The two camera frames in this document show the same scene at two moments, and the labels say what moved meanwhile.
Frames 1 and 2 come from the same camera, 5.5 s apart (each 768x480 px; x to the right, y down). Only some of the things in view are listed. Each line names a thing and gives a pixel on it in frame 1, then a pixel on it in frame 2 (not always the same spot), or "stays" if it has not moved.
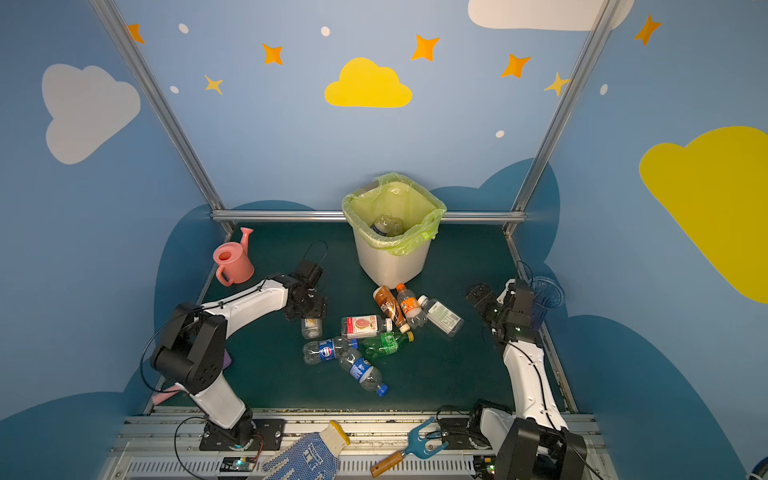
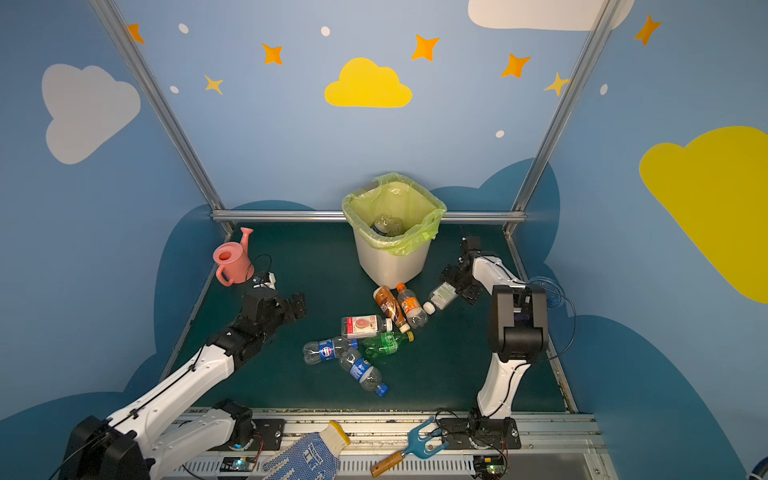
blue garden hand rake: (416, 449) stays
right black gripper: (488, 302) -> (459, 282)
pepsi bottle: (388, 225) stays
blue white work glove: (307, 456) stays
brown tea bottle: (391, 307) stays
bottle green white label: (441, 315) -> (440, 299)
